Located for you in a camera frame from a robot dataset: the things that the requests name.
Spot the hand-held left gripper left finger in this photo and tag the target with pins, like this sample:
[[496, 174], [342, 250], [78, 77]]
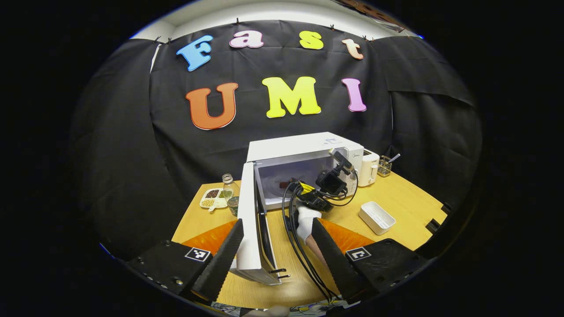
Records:
[[222, 264]]

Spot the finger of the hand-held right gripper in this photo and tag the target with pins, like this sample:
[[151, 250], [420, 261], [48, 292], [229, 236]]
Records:
[[306, 187]]

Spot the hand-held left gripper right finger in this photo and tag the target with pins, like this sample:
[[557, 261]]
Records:
[[337, 264]]

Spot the brown meat piece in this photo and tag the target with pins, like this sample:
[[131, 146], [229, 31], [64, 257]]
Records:
[[286, 183]]

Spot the white microwave oven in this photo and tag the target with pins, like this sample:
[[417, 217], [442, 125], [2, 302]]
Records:
[[299, 145]]

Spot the white toaster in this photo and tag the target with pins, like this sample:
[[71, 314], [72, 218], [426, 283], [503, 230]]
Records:
[[369, 169]]

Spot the white rectangular tray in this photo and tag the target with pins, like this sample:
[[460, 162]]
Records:
[[374, 220]]

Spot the small glass jar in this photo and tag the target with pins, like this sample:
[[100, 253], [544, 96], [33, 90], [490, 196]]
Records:
[[233, 207]]

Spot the white divided dish of beans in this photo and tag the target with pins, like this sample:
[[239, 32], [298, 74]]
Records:
[[211, 196]]

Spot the metal spoon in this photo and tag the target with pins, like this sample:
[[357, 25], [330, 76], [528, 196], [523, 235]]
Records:
[[395, 157]]

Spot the clear glass bottle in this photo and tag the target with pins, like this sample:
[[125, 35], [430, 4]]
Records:
[[228, 187]]

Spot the black table clamp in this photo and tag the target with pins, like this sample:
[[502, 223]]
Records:
[[433, 226], [447, 208]]

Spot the black backdrop cloth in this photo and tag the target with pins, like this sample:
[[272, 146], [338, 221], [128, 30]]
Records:
[[132, 154]]

